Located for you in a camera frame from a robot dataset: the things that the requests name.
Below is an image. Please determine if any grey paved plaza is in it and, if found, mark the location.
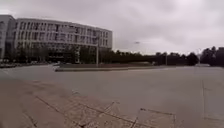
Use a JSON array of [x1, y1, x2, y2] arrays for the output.
[[0, 64, 224, 128]]

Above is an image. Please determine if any raised paved strip with kerb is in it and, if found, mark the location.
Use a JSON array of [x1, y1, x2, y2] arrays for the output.
[[54, 62, 178, 73]]

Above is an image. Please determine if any row of dark trees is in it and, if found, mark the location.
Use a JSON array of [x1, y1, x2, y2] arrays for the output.
[[0, 41, 224, 68]]

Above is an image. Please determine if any tall grey pole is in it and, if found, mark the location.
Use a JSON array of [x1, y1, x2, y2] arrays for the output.
[[95, 37, 100, 66]]

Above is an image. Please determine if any large white building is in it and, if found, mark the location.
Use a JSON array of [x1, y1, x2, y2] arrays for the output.
[[0, 14, 114, 64]]

